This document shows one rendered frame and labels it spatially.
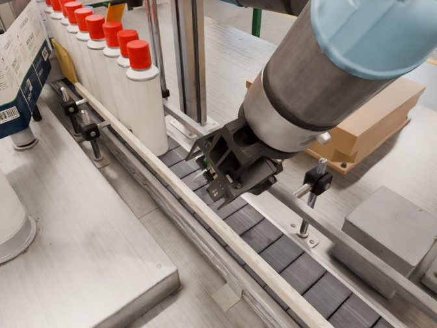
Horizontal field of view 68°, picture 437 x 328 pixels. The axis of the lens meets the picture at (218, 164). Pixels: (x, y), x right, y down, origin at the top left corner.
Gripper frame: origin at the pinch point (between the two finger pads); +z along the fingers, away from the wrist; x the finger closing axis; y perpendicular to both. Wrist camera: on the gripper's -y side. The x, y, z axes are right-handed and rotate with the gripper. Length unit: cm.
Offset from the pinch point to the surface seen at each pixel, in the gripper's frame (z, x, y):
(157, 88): 1.1, -18.7, 0.0
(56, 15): 17, -52, 2
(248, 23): 206, -170, -248
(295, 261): -2.1, 14.5, -1.3
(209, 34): 45, -56, -53
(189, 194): 3.1, -1.5, 4.3
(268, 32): 189, -141, -247
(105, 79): 12.4, -30.3, 2.5
